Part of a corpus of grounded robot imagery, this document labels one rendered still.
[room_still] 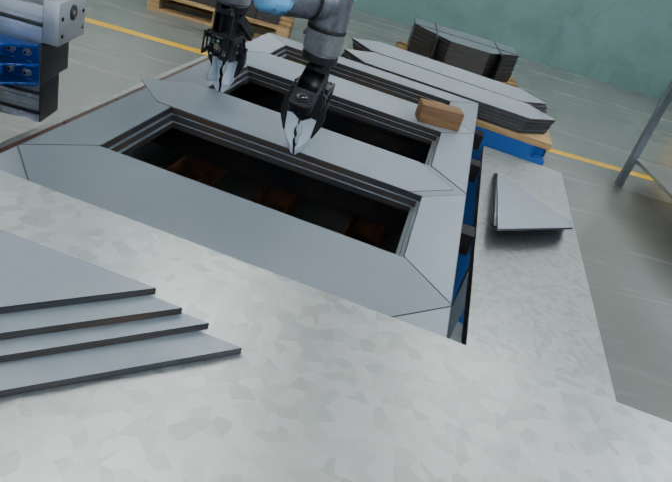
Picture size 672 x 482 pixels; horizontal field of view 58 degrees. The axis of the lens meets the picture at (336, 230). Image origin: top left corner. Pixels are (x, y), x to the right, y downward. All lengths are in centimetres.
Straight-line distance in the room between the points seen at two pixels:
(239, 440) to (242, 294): 15
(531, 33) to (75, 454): 834
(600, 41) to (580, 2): 58
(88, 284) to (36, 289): 3
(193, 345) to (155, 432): 7
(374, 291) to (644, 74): 839
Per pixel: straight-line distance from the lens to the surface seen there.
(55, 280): 46
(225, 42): 141
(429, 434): 45
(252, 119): 139
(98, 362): 42
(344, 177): 126
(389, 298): 91
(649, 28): 902
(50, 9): 143
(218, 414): 41
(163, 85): 147
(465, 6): 833
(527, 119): 215
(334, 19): 118
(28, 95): 151
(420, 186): 130
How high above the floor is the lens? 135
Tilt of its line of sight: 29 degrees down
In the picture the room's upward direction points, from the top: 17 degrees clockwise
